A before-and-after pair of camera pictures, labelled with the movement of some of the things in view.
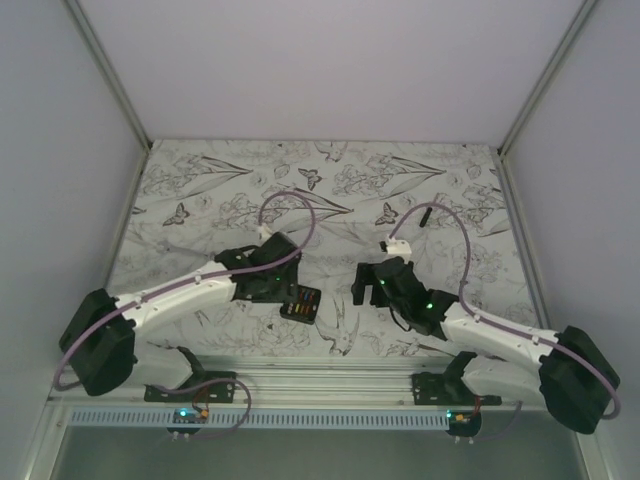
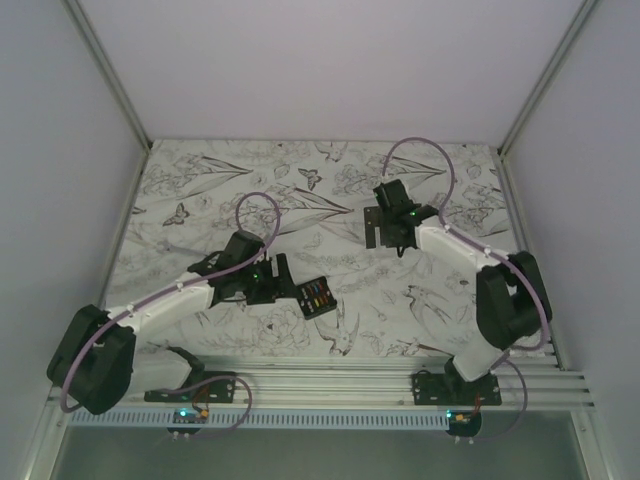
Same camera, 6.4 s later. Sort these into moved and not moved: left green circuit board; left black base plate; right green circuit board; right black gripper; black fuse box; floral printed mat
Moved: black fuse box; right black gripper
Not moved: left black base plate; floral printed mat; left green circuit board; right green circuit board
